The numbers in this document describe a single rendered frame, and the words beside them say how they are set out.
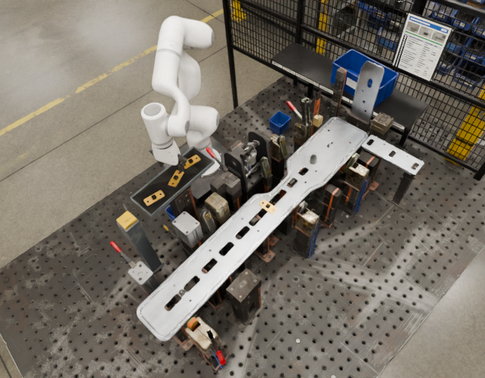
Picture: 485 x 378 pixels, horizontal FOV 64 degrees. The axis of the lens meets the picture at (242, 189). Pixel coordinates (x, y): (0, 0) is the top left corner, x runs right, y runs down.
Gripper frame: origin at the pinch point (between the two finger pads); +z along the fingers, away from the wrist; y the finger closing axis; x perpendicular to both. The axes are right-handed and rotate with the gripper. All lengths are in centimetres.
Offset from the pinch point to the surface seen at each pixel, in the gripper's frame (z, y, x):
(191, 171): 8.8, 4.4, 5.8
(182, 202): 21.4, 1.9, -3.4
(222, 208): 17.5, 21.9, -2.3
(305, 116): 12, 42, 56
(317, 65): 22, 34, 108
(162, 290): 25, 12, -42
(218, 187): 15.3, 16.9, 5.7
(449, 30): -19, 93, 97
